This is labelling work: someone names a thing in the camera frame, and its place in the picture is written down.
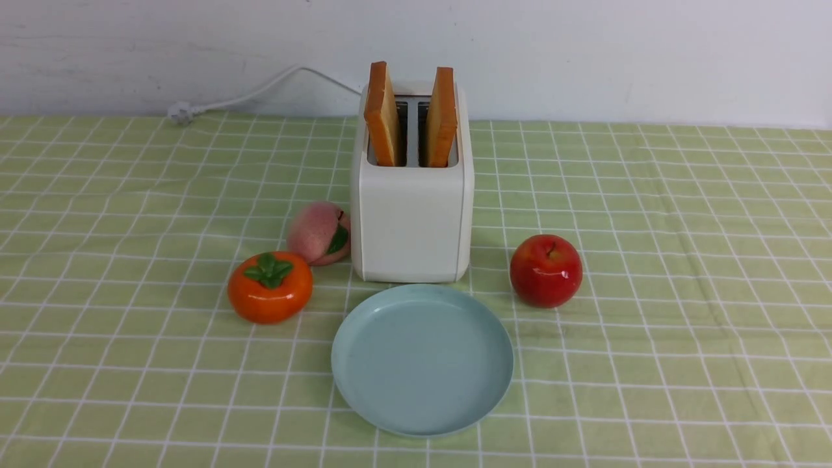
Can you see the toast slice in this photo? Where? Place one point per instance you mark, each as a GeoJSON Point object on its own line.
{"type": "Point", "coordinates": [441, 119]}
{"type": "Point", "coordinates": [381, 118]}

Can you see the white two-slot toaster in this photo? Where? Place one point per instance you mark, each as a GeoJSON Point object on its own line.
{"type": "Point", "coordinates": [412, 224]}

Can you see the pink peach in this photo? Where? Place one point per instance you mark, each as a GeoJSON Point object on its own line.
{"type": "Point", "coordinates": [320, 233]}

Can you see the light blue round plate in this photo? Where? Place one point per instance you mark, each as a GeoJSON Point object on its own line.
{"type": "Point", "coordinates": [422, 360]}

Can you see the red apple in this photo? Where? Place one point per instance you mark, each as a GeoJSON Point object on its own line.
{"type": "Point", "coordinates": [545, 271]}

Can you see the orange persimmon with green leaf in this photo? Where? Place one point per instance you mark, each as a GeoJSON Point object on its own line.
{"type": "Point", "coordinates": [270, 287]}

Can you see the green checkered tablecloth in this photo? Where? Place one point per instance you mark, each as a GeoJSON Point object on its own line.
{"type": "Point", "coordinates": [700, 336]}

